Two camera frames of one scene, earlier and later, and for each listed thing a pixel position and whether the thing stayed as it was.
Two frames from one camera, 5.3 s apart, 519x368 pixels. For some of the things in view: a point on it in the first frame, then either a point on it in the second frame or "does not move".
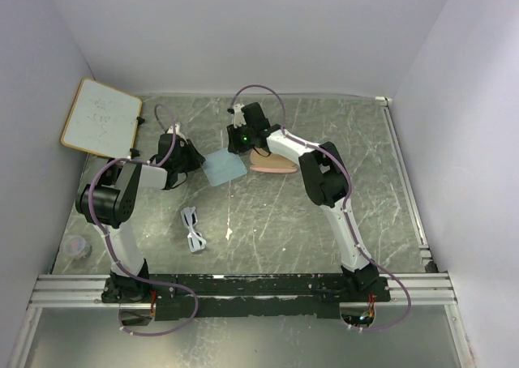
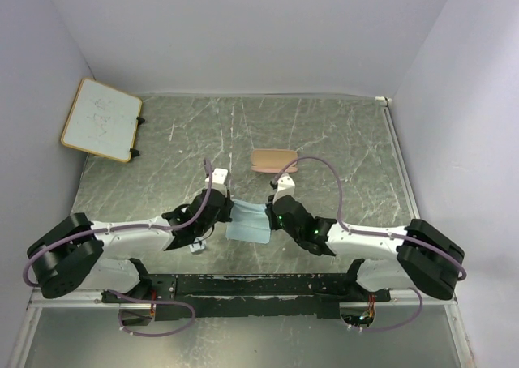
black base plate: [256, 295] does not move
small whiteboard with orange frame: [102, 118] does not move
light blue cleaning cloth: [223, 167] to [249, 223]
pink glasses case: [263, 161] does not move
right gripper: [234, 145] to [274, 225]
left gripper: [197, 158] to [228, 204]
